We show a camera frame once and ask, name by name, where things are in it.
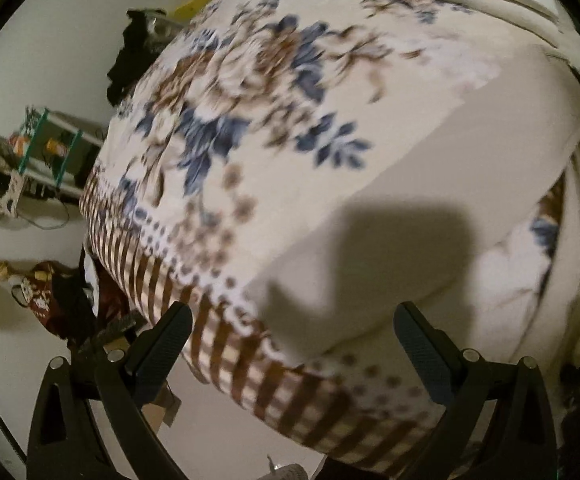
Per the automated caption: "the floral patterned bed cover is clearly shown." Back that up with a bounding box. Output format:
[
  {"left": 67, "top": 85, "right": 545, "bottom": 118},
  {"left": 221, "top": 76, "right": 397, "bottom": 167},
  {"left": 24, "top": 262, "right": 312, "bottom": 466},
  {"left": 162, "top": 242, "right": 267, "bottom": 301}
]
[{"left": 82, "top": 0, "right": 580, "bottom": 478}]

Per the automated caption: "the red patterned bag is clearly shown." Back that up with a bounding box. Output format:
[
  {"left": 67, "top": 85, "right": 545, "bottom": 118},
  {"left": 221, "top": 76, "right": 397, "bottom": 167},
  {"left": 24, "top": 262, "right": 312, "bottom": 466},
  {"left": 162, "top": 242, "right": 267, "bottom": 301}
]
[{"left": 11, "top": 261, "right": 96, "bottom": 346}]

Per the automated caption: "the black clothes pile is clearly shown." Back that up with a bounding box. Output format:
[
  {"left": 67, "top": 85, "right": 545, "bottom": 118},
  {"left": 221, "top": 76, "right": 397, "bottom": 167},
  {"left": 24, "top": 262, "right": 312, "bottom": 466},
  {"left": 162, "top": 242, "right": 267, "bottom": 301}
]
[{"left": 107, "top": 9, "right": 184, "bottom": 107}]

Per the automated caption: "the beige small garment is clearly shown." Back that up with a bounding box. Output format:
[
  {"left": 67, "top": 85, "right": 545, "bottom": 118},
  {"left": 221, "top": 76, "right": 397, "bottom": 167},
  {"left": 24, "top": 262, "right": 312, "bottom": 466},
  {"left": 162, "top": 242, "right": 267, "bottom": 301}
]
[{"left": 247, "top": 48, "right": 580, "bottom": 367}]

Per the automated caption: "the green frame storage rack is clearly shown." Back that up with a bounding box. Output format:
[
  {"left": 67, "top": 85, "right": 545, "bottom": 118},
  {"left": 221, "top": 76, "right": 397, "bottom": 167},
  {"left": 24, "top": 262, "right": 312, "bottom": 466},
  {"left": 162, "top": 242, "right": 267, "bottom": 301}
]
[{"left": 9, "top": 106, "right": 106, "bottom": 200}]

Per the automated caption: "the yellow object by bed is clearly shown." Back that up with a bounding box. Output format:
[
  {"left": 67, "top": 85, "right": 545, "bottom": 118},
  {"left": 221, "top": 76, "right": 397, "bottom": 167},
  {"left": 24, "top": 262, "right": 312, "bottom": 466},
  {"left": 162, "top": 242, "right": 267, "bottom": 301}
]
[{"left": 168, "top": 0, "right": 212, "bottom": 22}]

